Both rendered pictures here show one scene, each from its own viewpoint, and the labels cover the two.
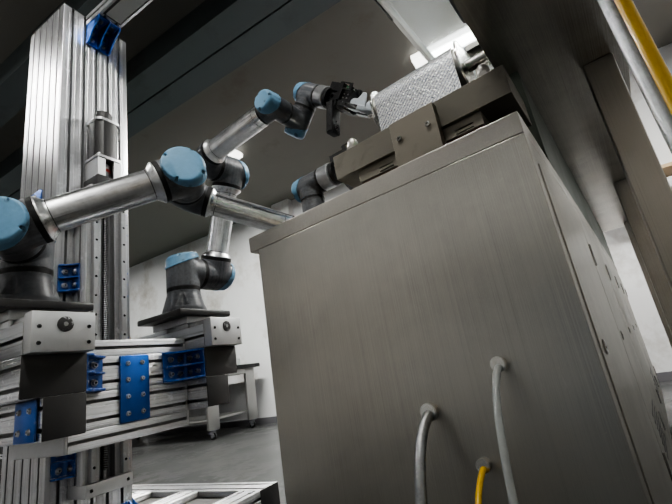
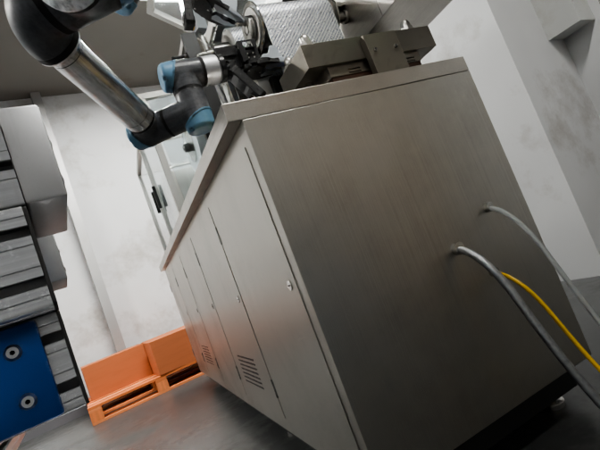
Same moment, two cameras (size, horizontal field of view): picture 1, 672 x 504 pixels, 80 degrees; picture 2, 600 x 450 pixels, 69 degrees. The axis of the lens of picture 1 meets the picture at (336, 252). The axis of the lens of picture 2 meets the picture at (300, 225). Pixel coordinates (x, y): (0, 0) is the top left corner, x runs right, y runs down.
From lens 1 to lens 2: 1.01 m
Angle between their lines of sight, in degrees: 59
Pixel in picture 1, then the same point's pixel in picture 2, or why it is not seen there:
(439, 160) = (425, 72)
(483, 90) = (420, 37)
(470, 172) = (445, 87)
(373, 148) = (343, 50)
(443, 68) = (325, 11)
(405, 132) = (379, 45)
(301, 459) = (354, 335)
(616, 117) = not seen: hidden behind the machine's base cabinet
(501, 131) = (458, 65)
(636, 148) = not seen: hidden behind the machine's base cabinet
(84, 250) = not seen: outside the picture
